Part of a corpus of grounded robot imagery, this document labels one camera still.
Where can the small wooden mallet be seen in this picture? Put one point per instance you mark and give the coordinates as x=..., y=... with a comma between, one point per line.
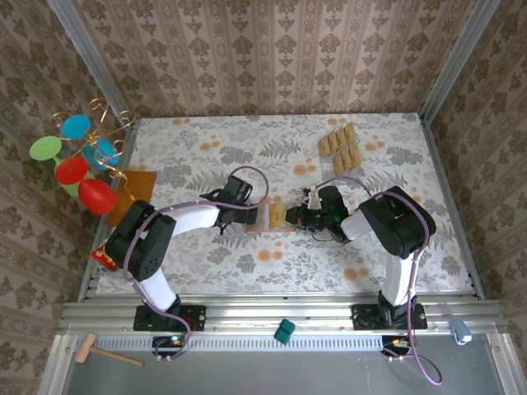
x=85, y=347

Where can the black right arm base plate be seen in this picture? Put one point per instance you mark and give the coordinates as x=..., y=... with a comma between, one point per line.
x=362, y=325

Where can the red plastic wine glass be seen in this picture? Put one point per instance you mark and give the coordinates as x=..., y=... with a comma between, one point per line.
x=96, y=197

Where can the aluminium frame post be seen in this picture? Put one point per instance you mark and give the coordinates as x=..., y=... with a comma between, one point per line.
x=460, y=53
x=87, y=53

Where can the white blue clip device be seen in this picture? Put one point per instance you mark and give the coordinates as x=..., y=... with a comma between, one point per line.
x=461, y=332

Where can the red yellow snack packet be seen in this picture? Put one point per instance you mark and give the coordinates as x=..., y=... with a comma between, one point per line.
x=101, y=258

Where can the green plastic wine glass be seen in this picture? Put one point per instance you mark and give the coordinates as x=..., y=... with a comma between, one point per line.
x=45, y=148

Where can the floral tablecloth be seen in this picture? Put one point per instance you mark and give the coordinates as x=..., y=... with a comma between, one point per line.
x=288, y=271

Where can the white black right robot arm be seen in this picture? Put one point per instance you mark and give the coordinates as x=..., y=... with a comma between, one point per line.
x=397, y=280

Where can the orange wooden rack base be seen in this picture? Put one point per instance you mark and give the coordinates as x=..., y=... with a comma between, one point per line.
x=140, y=185

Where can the blue plastic wine glass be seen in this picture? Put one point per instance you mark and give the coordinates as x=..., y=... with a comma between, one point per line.
x=76, y=126

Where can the teal small box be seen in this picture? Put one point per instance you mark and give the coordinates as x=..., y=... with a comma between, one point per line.
x=285, y=331

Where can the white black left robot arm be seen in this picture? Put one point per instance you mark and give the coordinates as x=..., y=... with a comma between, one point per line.
x=193, y=220

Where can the wide aluminium base rail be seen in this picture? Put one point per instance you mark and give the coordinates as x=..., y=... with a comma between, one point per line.
x=267, y=312

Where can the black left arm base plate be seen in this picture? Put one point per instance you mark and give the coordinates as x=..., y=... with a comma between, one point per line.
x=197, y=317

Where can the single wooden block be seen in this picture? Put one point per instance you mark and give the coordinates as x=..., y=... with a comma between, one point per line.
x=338, y=164
x=278, y=216

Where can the grey metal panel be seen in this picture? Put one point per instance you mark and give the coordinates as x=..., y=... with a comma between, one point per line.
x=267, y=374

